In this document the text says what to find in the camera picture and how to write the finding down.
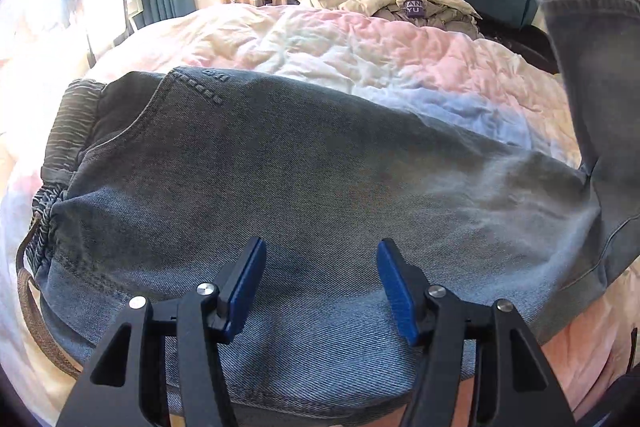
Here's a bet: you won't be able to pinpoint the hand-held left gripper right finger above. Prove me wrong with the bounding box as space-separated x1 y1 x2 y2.
376 238 576 427

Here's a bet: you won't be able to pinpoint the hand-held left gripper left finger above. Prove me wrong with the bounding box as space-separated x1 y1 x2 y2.
55 237 267 427

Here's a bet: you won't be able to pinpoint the blue denim jeans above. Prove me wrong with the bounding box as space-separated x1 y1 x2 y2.
32 0 640 427

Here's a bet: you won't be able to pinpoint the brown woven drawstring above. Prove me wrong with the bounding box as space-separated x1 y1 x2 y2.
16 217 86 380

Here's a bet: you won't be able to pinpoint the pastel pink white quilt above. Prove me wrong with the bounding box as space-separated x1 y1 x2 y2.
0 2 640 427

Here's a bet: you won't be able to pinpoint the dark furniture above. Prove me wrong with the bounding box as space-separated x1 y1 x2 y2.
480 24 566 75

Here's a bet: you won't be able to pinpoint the grey garment with purple label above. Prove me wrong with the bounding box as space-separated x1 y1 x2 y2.
370 0 486 38

